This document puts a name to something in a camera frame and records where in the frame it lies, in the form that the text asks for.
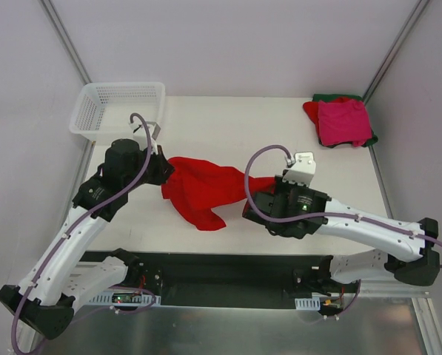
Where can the white perforated plastic basket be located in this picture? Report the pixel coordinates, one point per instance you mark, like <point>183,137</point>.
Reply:
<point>102,110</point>

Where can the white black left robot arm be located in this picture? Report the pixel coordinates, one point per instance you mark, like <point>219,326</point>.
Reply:
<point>48,297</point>

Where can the aluminium frame post left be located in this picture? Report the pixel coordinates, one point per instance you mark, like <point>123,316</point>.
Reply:
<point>57,24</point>

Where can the right white cable duct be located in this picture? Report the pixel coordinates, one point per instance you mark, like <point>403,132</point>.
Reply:
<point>308,304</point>

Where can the aluminium side rail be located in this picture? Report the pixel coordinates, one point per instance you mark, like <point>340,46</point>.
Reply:
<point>380,180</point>
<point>79,177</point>

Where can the folded red t shirt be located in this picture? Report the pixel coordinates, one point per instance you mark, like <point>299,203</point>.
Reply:
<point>311,107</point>

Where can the aluminium side rail right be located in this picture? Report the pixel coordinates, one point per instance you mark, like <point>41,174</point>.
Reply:
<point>380,180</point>

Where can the folded pink t shirt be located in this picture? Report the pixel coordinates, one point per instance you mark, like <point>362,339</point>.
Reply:
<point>342,122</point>

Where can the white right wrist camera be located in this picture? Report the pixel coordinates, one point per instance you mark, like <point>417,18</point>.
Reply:
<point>300,169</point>

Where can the aluminium side rail left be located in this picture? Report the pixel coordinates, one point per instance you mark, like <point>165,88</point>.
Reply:
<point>79,177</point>

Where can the aluminium frame post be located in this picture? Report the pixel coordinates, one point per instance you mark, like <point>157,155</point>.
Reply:
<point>57,24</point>
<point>404,33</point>

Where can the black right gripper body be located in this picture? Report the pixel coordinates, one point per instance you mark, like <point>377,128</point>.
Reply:
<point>280,190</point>

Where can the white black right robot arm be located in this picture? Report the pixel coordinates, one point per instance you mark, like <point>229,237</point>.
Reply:
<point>403,250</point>

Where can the white cable duct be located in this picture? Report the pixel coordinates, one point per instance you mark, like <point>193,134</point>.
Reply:
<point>308,304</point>
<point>124,299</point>

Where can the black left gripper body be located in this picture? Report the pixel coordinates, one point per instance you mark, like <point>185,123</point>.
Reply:
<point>161,167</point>

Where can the red t shirt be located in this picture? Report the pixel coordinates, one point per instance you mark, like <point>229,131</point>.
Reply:
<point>311,107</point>
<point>196,187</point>

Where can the folded green t shirt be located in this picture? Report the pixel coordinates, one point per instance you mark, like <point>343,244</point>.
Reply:
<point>370,142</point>

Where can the aluminium frame post right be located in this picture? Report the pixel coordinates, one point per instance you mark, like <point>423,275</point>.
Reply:
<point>404,33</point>

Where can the left white cable duct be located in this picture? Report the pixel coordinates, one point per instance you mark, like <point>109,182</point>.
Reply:
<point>124,299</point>

